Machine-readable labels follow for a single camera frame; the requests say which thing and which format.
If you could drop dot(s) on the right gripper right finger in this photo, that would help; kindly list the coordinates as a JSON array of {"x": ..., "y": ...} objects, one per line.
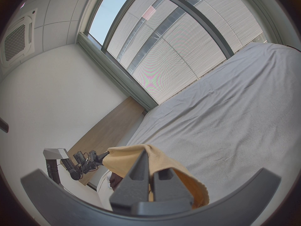
[{"x": 174, "y": 192}]

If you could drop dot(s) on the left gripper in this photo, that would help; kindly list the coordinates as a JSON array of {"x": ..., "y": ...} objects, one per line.
[{"x": 97, "y": 161}]

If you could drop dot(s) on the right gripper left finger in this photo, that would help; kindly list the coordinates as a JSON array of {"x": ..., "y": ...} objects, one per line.
[{"x": 127, "y": 196}]

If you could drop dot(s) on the tan shorts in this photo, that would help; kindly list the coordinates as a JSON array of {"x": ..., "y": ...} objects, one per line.
[{"x": 131, "y": 156}]

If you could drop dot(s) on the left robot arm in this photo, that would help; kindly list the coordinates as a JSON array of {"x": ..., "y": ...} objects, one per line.
[{"x": 75, "y": 173}]

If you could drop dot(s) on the bed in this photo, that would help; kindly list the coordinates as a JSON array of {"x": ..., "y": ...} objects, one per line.
[{"x": 223, "y": 114}]

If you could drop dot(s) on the brown shorts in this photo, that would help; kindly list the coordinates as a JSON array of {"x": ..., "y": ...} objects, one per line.
[{"x": 116, "y": 180}]

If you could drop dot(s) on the grey-green curtain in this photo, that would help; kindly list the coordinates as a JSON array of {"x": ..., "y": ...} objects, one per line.
[
  {"x": 265, "y": 10},
  {"x": 112, "y": 72}
]

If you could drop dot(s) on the white ceiling air conditioner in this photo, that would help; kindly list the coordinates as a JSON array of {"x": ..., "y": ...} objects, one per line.
[{"x": 16, "y": 41}]

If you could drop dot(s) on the window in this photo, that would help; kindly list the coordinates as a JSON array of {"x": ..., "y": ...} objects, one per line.
[{"x": 188, "y": 43}]

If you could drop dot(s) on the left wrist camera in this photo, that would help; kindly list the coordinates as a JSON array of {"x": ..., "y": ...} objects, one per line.
[{"x": 93, "y": 153}]

